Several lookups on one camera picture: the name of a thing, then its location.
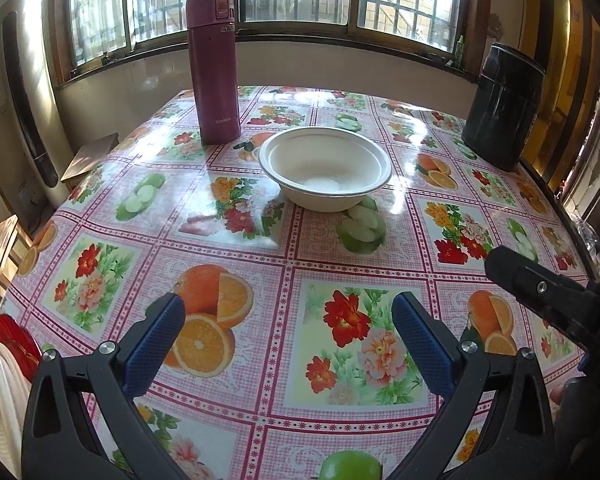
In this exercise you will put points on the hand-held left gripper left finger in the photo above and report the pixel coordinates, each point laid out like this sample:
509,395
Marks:
155,340

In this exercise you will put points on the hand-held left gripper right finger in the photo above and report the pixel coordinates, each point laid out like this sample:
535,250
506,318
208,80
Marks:
425,345

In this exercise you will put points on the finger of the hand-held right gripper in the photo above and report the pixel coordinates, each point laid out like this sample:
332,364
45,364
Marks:
520,272

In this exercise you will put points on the large red plate gold print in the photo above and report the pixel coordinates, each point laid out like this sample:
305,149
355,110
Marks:
15,340

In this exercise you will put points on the cream plastic bowl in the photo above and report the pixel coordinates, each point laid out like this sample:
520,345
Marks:
0,400

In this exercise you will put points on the person's right hand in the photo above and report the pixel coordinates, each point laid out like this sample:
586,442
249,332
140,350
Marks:
557,394

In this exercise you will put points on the clear plastic bag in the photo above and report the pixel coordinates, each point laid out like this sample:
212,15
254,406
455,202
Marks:
587,240

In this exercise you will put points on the fruit and flower tablecloth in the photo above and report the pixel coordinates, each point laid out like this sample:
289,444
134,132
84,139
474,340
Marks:
300,240

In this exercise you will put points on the black cylindrical container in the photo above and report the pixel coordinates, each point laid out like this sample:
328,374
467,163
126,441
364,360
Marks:
502,110

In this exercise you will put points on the tall wooden stool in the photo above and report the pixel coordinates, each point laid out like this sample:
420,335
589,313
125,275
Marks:
0,245

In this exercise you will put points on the small wooden stool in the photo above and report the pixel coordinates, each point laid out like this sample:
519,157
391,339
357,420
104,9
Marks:
92,152

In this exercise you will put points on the small green bottle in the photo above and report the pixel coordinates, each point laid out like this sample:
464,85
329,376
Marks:
460,52

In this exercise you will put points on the golden wooden door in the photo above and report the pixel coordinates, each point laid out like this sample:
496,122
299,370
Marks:
555,35

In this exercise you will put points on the purple thermos bottle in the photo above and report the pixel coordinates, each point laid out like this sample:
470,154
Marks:
212,85

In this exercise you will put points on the tower air conditioner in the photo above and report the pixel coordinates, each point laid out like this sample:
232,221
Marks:
37,50

